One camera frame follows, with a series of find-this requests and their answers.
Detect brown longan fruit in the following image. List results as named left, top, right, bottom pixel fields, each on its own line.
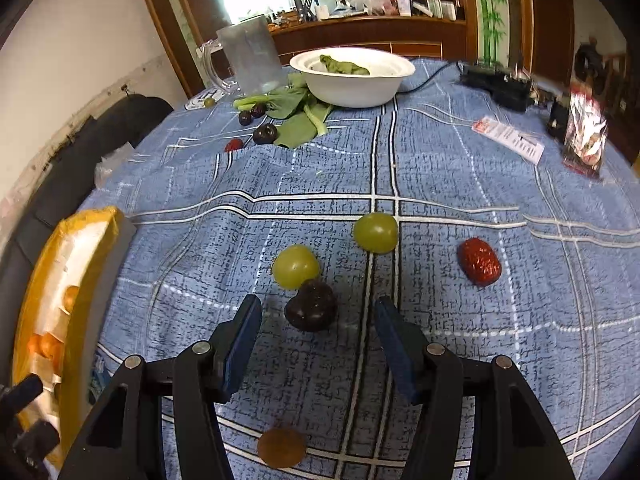
left=257, top=427, right=306, bottom=469

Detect small orange tangerine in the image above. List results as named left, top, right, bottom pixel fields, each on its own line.
left=62, top=285, right=79, bottom=314

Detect red jujube date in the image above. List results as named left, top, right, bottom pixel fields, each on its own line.
left=457, top=237, right=502, bottom=287

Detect dark plum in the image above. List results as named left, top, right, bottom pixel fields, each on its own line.
left=284, top=278, right=337, bottom=333

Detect green grape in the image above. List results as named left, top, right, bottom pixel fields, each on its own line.
left=352, top=211, right=398, bottom=254
left=272, top=244, right=321, bottom=289

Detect yellow rimmed white tray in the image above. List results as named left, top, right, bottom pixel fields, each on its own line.
left=11, top=206, right=136, bottom=469

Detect blue plaid tablecloth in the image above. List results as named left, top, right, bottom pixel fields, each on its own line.
left=87, top=60, right=639, bottom=479

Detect black sofa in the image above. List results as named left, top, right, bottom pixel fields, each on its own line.
left=0, top=94, right=172, bottom=386

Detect white red paper card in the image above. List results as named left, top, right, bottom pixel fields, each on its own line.
left=472, top=116, right=544, bottom=165

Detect snack packet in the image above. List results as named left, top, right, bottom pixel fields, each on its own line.
left=563, top=90, right=608, bottom=178

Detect dark grapes by vegetable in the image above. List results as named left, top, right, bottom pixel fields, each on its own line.
left=252, top=124, right=279, bottom=145

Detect black power adapter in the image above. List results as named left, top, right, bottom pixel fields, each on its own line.
left=460, top=62, right=534, bottom=113

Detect green leafy vegetable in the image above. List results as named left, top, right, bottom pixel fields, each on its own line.
left=233, top=73, right=332, bottom=150

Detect white bowl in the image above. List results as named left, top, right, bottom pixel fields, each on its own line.
left=290, top=47, right=416, bottom=108

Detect clear glass mug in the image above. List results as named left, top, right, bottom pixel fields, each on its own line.
left=198, top=15, right=286, bottom=96

